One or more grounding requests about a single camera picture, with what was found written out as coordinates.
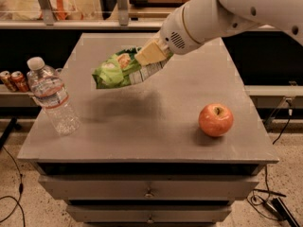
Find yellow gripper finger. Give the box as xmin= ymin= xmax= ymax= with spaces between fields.
xmin=134 ymin=40 xmax=169 ymax=66

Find green rice chip bag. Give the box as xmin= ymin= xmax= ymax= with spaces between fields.
xmin=92 ymin=47 xmax=172 ymax=89

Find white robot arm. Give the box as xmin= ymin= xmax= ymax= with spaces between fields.
xmin=135 ymin=0 xmax=303 ymax=66

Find orange white bag behind glass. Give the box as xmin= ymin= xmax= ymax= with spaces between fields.
xmin=50 ymin=0 xmax=83 ymax=21

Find clear plastic water bottle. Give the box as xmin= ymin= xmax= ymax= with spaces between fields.
xmin=27 ymin=57 xmax=80 ymax=135

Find red apple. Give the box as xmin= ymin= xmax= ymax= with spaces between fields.
xmin=198 ymin=103 xmax=234 ymax=137

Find right red soda can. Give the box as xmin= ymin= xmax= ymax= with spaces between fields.
xmin=11 ymin=71 xmax=29 ymax=93

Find red soda can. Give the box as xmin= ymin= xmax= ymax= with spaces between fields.
xmin=0 ymin=71 xmax=17 ymax=92
xmin=11 ymin=71 xmax=29 ymax=93

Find upper grey drawer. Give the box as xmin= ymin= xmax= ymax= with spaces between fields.
xmin=39 ymin=175 xmax=258 ymax=201

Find grey drawer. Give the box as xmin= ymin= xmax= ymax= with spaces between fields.
xmin=39 ymin=175 xmax=258 ymax=201
xmin=66 ymin=205 xmax=231 ymax=224

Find left red soda can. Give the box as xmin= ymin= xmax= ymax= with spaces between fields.
xmin=0 ymin=71 xmax=17 ymax=92

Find lower grey drawer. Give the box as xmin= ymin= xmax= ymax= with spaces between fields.
xmin=66 ymin=205 xmax=231 ymax=224

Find middle metal bracket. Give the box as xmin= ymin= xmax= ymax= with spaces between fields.
xmin=116 ymin=0 xmax=129 ymax=26

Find metal bracket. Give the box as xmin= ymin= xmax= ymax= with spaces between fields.
xmin=116 ymin=0 xmax=129 ymax=26
xmin=38 ymin=0 xmax=56 ymax=26

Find left metal bracket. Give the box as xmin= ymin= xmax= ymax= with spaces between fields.
xmin=38 ymin=0 xmax=56 ymax=26

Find black cable on left floor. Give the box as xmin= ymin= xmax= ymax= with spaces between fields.
xmin=0 ymin=145 xmax=27 ymax=227

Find black cables on right floor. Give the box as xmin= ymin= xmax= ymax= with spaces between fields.
xmin=245 ymin=97 xmax=301 ymax=227

